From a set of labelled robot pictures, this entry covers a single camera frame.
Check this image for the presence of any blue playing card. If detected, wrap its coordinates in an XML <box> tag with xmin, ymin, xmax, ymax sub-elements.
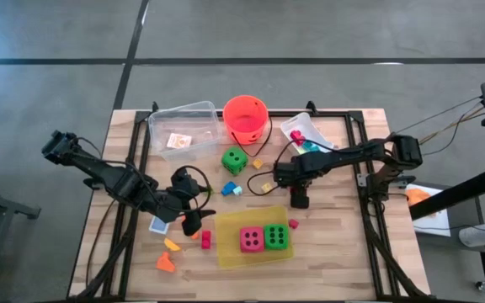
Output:
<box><xmin>148</xmin><ymin>215</ymin><xmax>171</xmax><ymax>236</ymax></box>

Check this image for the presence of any thin black cable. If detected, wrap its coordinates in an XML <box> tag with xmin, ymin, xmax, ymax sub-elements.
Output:
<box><xmin>393</xmin><ymin>95</ymin><xmax>485</xmax><ymax>136</ymax></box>

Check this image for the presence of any orange card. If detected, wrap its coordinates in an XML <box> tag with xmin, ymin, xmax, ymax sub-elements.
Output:
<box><xmin>166</xmin><ymin>132</ymin><xmax>193</xmax><ymax>150</ymax></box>

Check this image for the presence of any yellow translucent plastic bin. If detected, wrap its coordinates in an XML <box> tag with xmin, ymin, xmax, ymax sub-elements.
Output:
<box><xmin>214</xmin><ymin>205</ymin><xmax>296</xmax><ymax>270</ymax></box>

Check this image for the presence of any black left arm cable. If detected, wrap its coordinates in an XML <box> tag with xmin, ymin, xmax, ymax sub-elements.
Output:
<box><xmin>73</xmin><ymin>135</ymin><xmax>213</xmax><ymax>212</ymax></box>

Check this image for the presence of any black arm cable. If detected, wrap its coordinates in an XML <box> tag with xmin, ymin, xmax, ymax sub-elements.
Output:
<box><xmin>73</xmin><ymin>135</ymin><xmax>213</xmax><ymax>212</ymax></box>
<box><xmin>246</xmin><ymin>137</ymin><xmax>337</xmax><ymax>197</ymax></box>

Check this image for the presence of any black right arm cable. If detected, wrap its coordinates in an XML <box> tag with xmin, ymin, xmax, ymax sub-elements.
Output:
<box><xmin>246</xmin><ymin>137</ymin><xmax>337</xmax><ymax>197</ymax></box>

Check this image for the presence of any pink foam die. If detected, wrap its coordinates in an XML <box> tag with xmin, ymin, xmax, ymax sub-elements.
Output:
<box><xmin>239</xmin><ymin>226</ymin><xmax>266</xmax><ymax>254</ymax></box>

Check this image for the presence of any orange stepped toy block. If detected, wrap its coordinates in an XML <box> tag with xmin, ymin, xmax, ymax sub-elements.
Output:
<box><xmin>155</xmin><ymin>251</ymin><xmax>177</xmax><ymax>274</ymax></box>

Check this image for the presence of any black diagonal beam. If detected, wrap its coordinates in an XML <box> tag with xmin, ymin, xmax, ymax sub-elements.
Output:
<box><xmin>408</xmin><ymin>166</ymin><xmax>485</xmax><ymax>221</ymax></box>

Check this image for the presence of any black aluminium table frame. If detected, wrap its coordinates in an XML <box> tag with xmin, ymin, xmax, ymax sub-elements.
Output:
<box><xmin>73</xmin><ymin>100</ymin><xmax>434</xmax><ymax>302</ymax></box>

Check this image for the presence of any thin yellow cable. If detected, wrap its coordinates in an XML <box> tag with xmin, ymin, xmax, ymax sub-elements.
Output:
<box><xmin>418</xmin><ymin>102</ymin><xmax>485</xmax><ymax>146</ymax></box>

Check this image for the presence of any large orange toy block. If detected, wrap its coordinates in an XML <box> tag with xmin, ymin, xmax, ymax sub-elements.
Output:
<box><xmin>179</xmin><ymin>215</ymin><xmax>200</xmax><ymax>241</ymax></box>

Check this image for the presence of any white side table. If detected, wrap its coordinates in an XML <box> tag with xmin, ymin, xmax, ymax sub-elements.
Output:
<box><xmin>405</xmin><ymin>183</ymin><xmax>452</xmax><ymax>237</ymax></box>

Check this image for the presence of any orange cloth object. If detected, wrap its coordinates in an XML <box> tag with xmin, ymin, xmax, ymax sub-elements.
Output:
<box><xmin>406</xmin><ymin>188</ymin><xmax>434</xmax><ymax>208</ymax></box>

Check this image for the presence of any large clear plastic container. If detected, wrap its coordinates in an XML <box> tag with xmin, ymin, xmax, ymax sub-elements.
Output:
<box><xmin>147</xmin><ymin>99</ymin><xmax>222</xmax><ymax>163</ymax></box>

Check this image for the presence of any green foam die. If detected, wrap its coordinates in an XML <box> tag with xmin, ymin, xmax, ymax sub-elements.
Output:
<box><xmin>264</xmin><ymin>223</ymin><xmax>290</xmax><ymax>252</ymax></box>
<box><xmin>221</xmin><ymin>146</ymin><xmax>249</xmax><ymax>176</ymax></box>

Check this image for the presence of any blue toy block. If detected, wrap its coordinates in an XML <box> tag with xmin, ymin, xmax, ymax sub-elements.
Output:
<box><xmin>220</xmin><ymin>180</ymin><xmax>238</xmax><ymax>197</ymax></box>

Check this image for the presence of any orange plastic bucket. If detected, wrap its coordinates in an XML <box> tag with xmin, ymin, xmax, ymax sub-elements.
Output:
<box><xmin>222</xmin><ymin>94</ymin><xmax>274</xmax><ymax>158</ymax></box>

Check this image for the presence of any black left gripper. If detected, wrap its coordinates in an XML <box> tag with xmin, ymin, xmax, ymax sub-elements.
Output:
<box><xmin>170</xmin><ymin>167</ymin><xmax>217</xmax><ymax>237</ymax></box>

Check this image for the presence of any small clear plastic container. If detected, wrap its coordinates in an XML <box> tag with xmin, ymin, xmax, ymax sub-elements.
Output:
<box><xmin>280</xmin><ymin>111</ymin><xmax>337</xmax><ymax>159</ymax></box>

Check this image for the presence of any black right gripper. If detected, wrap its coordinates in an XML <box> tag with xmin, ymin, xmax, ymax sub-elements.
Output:
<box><xmin>274</xmin><ymin>155</ymin><xmax>313</xmax><ymax>210</ymax></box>

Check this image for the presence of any grey metal stand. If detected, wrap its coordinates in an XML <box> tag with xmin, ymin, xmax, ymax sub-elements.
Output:
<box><xmin>0</xmin><ymin>180</ymin><xmax>41</xmax><ymax>303</ymax></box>

